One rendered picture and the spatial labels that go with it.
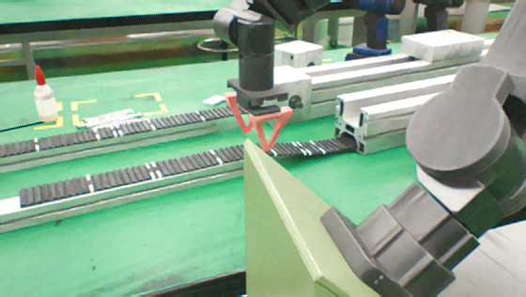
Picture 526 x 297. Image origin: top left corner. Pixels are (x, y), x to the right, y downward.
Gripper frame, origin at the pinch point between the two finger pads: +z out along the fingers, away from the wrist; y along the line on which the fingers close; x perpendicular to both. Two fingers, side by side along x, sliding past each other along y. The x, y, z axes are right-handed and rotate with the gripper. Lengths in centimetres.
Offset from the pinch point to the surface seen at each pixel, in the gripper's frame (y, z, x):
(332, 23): 320, 61, -240
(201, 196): -5.0, 5.7, 12.2
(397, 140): -5.4, 4.1, -26.8
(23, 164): 17.5, 4.9, 36.2
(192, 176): -1.8, 3.5, 12.5
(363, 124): -4.2, -0.2, -19.3
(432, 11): 36, -9, -74
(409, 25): 204, 41, -227
